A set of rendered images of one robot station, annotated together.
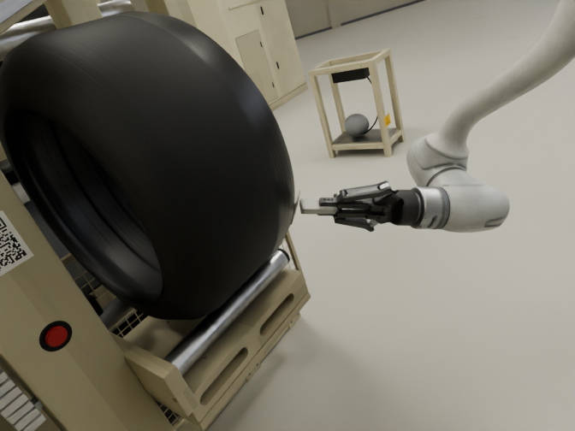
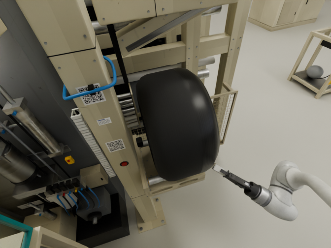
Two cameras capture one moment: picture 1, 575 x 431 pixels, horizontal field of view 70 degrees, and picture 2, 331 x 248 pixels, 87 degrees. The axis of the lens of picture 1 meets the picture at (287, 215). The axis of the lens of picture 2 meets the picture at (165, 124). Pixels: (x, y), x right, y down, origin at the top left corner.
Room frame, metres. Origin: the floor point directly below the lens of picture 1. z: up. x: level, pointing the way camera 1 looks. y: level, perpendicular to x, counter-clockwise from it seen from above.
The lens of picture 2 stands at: (0.23, -0.09, 1.85)
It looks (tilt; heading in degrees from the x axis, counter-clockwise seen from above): 46 degrees down; 34
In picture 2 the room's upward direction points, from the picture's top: 6 degrees counter-clockwise
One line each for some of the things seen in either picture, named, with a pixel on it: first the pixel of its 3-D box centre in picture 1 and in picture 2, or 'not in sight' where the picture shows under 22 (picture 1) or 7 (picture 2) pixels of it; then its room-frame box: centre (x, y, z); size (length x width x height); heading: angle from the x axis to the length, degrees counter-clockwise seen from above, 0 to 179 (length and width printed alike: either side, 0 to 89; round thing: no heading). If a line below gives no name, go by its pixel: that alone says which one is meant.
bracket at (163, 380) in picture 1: (119, 354); (141, 162); (0.63, 0.39, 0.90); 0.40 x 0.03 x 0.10; 45
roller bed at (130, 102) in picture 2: not in sight; (121, 108); (0.87, 0.69, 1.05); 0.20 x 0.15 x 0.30; 135
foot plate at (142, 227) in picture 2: not in sight; (149, 213); (0.56, 0.43, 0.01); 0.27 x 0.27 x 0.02; 45
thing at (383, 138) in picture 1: (358, 107); (323, 63); (3.47, -0.87, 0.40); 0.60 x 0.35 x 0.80; 47
